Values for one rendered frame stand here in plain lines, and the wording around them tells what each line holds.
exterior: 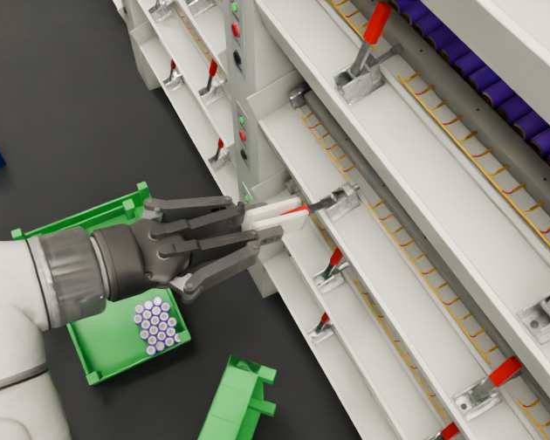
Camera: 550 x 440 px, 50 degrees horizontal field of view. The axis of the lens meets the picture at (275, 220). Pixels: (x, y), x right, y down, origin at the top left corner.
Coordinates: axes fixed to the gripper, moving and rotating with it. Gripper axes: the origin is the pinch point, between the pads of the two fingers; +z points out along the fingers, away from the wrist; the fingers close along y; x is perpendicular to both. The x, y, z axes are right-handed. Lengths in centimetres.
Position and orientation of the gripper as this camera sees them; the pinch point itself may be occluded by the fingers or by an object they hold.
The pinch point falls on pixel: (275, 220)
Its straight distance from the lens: 68.2
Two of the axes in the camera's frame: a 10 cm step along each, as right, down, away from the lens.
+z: 8.7, -2.3, 4.3
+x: 2.0, -6.4, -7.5
